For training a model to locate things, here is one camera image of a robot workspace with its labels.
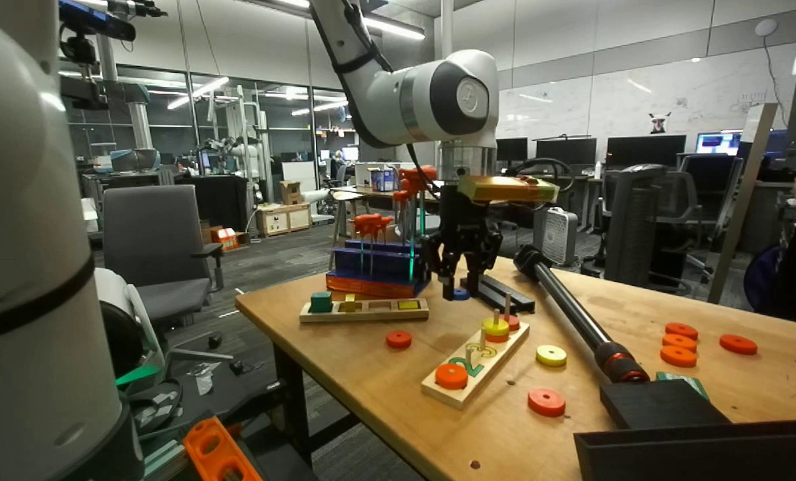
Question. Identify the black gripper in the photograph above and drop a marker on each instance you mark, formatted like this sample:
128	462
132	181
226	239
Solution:
459	213

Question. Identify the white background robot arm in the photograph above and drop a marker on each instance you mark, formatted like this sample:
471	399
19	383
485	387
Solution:
246	143

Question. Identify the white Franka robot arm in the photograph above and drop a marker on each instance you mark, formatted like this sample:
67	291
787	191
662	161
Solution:
434	96

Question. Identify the wooden peg stand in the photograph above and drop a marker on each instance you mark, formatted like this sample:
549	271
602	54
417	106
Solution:
486	359

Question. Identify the yellow block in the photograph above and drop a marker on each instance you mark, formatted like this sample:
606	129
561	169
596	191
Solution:
406	306
350	303

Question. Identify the silver metal box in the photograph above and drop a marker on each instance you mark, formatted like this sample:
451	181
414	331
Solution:
557	235

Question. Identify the wooden shape sorter board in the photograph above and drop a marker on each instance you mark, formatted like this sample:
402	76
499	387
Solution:
367	312

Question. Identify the small lit monitor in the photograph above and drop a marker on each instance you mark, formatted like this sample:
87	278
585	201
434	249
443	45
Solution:
382	180

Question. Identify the black tripod pole red bands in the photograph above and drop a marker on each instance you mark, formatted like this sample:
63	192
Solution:
576	310

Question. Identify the black desk monitor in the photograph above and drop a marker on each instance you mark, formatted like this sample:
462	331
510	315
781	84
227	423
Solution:
510	149
645	149
563	149

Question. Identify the green cylinder block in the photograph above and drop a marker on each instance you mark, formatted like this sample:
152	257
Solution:
322	303

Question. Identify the dark grey upright panel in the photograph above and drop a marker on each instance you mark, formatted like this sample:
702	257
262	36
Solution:
640	221

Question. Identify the wooden crate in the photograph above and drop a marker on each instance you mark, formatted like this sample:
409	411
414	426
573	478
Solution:
280	220

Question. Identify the ceiling light strip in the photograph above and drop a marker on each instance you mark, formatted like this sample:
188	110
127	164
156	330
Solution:
199	92
393	26

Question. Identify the monitor with blue screen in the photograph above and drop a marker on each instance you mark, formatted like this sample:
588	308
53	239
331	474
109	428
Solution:
720	143

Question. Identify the wooden plank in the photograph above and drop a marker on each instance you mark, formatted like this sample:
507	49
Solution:
744	201

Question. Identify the grey office chair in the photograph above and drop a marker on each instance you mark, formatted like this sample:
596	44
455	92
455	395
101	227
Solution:
147	235

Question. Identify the dark bulky object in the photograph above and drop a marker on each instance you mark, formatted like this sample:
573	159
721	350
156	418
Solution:
793	257

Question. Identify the green plastic part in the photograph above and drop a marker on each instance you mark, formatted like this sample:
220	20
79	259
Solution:
139	378

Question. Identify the white cylindrical column black band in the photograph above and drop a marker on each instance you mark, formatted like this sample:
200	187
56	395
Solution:
33	268

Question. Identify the black flat bar bracket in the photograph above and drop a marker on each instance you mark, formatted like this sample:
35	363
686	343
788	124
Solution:
506	295

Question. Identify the yellow-green wrist camera box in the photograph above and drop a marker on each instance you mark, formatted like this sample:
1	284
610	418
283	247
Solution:
506	187

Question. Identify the black table leg frame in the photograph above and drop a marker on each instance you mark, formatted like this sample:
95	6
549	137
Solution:
292	402

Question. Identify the black flat frame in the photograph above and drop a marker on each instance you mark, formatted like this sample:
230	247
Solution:
708	455

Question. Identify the white round wall device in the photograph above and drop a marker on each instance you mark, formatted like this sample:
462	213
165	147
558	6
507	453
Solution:
765	26

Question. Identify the black blue overhead camera rig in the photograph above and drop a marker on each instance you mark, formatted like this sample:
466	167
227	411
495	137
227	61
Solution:
95	21

